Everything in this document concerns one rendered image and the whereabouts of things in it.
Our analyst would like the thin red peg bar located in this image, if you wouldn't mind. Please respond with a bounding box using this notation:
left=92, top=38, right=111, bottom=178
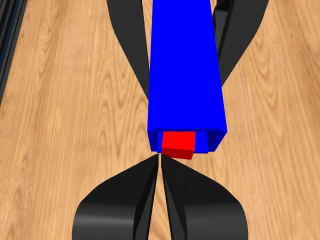
left=161, top=130, right=197, bottom=161

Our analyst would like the blue hollow socket block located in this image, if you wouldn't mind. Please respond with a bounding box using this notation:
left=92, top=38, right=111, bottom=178
left=147, top=0, right=229, bottom=154

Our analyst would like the black table frame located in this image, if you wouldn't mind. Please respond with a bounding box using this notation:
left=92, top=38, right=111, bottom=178
left=0, top=0, right=29, bottom=107

